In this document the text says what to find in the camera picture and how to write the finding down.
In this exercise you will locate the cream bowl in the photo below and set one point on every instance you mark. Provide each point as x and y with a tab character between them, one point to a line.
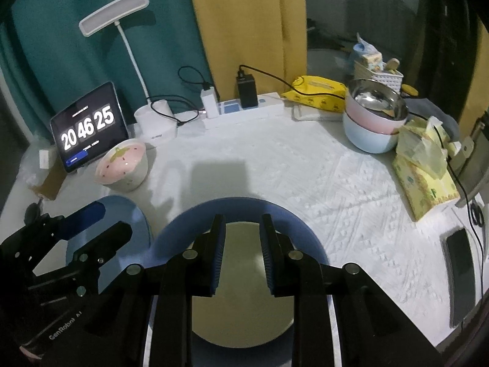
242	275

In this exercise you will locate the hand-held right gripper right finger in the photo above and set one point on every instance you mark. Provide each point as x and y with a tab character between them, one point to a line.
267	252

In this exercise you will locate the white desk lamp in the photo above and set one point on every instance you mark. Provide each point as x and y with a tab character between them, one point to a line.
114	11

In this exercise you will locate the yellow round object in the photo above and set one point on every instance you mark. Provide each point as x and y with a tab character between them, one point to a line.
408	90

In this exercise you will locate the light blue steel-lined bowl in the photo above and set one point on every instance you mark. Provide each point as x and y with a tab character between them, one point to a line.
366	139

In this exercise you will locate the white charger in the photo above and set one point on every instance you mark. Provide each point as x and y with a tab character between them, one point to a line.
210	103

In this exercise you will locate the blue plate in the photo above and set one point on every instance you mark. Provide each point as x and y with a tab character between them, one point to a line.
130	221

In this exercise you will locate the white basket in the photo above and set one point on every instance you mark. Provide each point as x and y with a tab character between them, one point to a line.
382	78

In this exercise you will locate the tablet with clock display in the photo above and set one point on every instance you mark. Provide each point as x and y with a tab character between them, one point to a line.
89	126

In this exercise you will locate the white strawberry print bowl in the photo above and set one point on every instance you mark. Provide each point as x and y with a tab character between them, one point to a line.
120	164

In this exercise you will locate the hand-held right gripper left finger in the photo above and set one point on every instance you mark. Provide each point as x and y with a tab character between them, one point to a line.
218	252

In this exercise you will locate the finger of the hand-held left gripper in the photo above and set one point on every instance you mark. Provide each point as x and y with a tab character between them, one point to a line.
110	241
82	218

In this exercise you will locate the small white box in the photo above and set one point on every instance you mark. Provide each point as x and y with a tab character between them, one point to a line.
44	159

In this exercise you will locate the cardboard box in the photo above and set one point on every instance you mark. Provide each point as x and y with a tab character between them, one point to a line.
51	183

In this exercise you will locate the black phone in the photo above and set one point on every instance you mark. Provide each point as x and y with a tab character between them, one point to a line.
461	275

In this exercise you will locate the steel tumbler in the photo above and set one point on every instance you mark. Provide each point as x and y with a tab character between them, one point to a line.
472	172

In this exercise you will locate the yellow wipes pack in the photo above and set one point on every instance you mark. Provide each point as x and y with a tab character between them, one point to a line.
317	93

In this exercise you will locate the blue plastic packet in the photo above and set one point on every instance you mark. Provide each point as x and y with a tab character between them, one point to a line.
363	47

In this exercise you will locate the yellow printed tissue pack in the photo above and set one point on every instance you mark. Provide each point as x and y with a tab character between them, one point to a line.
424	191

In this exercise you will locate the open yellow tissue pack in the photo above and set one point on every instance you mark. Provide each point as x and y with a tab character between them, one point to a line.
420	145

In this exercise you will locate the teal curtain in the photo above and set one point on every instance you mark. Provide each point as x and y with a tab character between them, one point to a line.
76	46

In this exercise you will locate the clear plastic bag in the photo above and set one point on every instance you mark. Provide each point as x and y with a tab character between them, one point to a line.
28	164

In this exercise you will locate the dark grey cloth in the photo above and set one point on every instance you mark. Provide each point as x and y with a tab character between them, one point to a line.
431	109

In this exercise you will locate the yellow curtain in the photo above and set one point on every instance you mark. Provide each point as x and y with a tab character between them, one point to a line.
248	26

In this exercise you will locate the black power adapter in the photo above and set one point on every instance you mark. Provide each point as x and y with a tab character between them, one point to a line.
247	90

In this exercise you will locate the white power strip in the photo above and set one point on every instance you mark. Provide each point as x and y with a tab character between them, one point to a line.
248	112

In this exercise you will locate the black round pouch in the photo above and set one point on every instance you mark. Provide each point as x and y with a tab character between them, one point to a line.
31	213

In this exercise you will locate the pink steel-lined bowl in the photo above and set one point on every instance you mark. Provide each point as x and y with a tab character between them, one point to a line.
366	120

